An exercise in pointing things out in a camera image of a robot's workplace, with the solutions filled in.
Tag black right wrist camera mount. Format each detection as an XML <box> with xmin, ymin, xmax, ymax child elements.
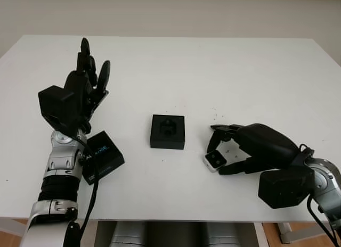
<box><xmin>257</xmin><ymin>166</ymin><xmax>315</xmax><ymax>210</ymax></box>

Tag silver left robot thigh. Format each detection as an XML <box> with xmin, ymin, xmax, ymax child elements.
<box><xmin>110</xmin><ymin>222</ymin><xmax>146</xmax><ymax>247</ymax></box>

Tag dark grey robot waist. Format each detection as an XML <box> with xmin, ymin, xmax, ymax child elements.
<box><xmin>145</xmin><ymin>222</ymin><xmax>206</xmax><ymax>247</ymax></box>

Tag black foam-lined camera box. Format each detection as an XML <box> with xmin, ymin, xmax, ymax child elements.
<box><xmin>149</xmin><ymin>113</ymin><xmax>186</xmax><ymax>150</ymax></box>

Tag silver robot thigh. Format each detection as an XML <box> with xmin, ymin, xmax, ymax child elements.
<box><xmin>205</xmin><ymin>222</ymin><xmax>255</xmax><ymax>247</ymax></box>
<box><xmin>110</xmin><ymin>222</ymin><xmax>146</xmax><ymax>247</ymax></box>

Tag silver right robot thigh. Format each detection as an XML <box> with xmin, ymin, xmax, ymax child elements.
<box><xmin>205</xmin><ymin>222</ymin><xmax>255</xmax><ymax>247</ymax></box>

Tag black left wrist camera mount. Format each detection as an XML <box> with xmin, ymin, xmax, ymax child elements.
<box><xmin>38</xmin><ymin>85</ymin><xmax>80</xmax><ymax>132</ymax></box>

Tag black RealSense box lid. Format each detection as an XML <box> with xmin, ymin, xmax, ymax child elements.
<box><xmin>81</xmin><ymin>130</ymin><xmax>126</xmax><ymax>185</ymax></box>

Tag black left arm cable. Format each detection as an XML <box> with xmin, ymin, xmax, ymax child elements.
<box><xmin>69</xmin><ymin>132</ymin><xmax>101</xmax><ymax>247</ymax></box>

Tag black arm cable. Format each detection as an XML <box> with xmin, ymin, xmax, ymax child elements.
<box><xmin>69</xmin><ymin>132</ymin><xmax>101</xmax><ymax>247</ymax></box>
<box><xmin>299</xmin><ymin>143</ymin><xmax>340</xmax><ymax>247</ymax></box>

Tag small silver depth camera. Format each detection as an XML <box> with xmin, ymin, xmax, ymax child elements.
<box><xmin>204</xmin><ymin>150</ymin><xmax>227</xmax><ymax>173</ymax></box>

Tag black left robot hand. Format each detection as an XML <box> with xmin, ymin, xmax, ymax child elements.
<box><xmin>62</xmin><ymin>38</ymin><xmax>110</xmax><ymax>133</ymax></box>

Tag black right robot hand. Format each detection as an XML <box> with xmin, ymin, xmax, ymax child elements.
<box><xmin>204</xmin><ymin>123</ymin><xmax>302</xmax><ymax>176</ymax></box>

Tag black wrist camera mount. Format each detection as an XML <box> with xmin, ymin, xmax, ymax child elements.
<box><xmin>257</xmin><ymin>166</ymin><xmax>315</xmax><ymax>210</ymax></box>
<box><xmin>38</xmin><ymin>85</ymin><xmax>80</xmax><ymax>132</ymax></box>

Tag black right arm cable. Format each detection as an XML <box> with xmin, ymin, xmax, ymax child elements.
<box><xmin>299</xmin><ymin>143</ymin><xmax>340</xmax><ymax>247</ymax></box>

